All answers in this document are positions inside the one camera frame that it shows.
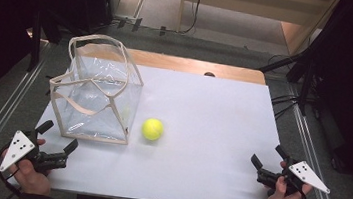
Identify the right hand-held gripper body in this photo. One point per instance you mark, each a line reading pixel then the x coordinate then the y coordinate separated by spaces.
pixel 308 175

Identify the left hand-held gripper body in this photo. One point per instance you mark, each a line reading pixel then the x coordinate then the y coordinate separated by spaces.
pixel 18 148

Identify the person's left hand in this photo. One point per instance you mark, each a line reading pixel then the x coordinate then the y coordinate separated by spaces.
pixel 31 179

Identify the clear bag with beige trim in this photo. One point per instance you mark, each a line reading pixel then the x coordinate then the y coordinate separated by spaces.
pixel 96 104

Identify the black tripod stand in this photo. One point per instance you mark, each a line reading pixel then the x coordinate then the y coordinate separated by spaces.
pixel 304 77

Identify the yellow tennis ball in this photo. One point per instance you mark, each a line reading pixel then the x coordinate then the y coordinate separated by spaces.
pixel 152 129

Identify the black stand leg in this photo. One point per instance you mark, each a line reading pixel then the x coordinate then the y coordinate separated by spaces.
pixel 35 43

